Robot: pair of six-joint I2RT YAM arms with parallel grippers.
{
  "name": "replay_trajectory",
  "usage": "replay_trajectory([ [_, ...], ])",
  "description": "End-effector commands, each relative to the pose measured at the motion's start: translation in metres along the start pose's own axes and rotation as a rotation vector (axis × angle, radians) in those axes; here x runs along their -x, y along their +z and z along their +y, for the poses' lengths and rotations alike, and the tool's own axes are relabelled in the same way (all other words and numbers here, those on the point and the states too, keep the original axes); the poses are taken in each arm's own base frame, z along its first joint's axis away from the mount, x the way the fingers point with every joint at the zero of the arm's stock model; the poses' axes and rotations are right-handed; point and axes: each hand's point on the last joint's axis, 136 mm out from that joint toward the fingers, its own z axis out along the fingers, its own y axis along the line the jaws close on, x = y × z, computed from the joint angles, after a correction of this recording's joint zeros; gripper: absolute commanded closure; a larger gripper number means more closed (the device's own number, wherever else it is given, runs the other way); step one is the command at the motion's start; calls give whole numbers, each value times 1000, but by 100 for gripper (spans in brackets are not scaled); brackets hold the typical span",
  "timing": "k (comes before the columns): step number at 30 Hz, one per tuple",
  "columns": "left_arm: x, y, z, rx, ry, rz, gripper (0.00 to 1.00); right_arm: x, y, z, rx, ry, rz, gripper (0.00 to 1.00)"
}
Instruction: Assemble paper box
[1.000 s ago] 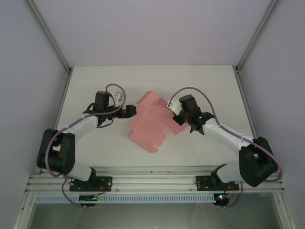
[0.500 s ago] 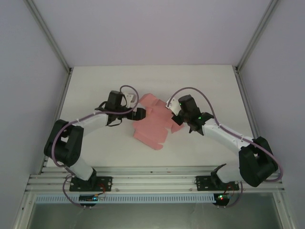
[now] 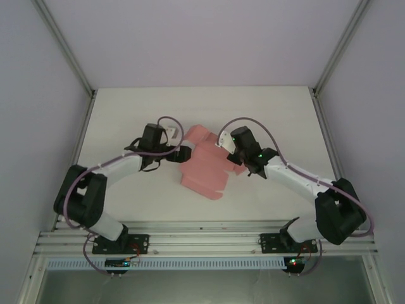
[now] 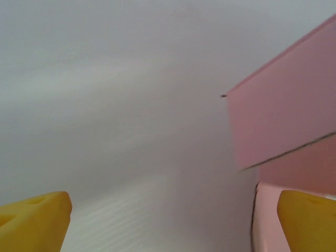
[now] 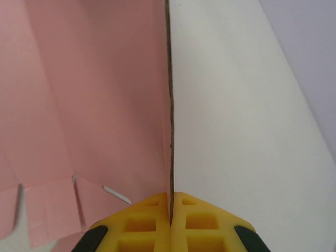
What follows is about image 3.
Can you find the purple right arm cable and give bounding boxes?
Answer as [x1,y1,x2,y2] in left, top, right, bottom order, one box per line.
[218,117,376,278]

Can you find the red wire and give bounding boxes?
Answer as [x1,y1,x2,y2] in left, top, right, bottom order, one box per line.
[128,243,142,261]
[299,243,318,258]

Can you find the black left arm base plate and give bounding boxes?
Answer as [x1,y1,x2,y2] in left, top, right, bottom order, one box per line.
[92,233,150,255]

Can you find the aluminium frame post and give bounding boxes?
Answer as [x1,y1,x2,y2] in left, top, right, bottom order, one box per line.
[30,0,97,99]
[311,0,373,98]

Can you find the aluminium mounting rail bed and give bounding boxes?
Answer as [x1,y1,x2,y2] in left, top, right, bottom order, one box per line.
[33,220,379,255]

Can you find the pink cloth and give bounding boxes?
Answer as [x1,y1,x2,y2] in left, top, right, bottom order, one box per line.
[179,124,246,201]

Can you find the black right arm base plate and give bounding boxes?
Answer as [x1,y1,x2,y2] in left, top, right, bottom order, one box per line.
[259,232,318,255]

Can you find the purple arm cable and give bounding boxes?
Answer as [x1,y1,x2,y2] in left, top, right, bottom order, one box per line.
[218,117,376,278]
[65,115,187,278]

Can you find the slotted grey cable duct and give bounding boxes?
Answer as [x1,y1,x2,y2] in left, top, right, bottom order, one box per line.
[46,256,285,270]

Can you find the aluminium table side rail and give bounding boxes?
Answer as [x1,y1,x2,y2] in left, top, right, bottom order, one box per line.
[50,91,97,234]
[311,90,358,232]

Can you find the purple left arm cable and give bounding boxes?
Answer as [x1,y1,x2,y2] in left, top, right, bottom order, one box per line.
[65,115,187,278]

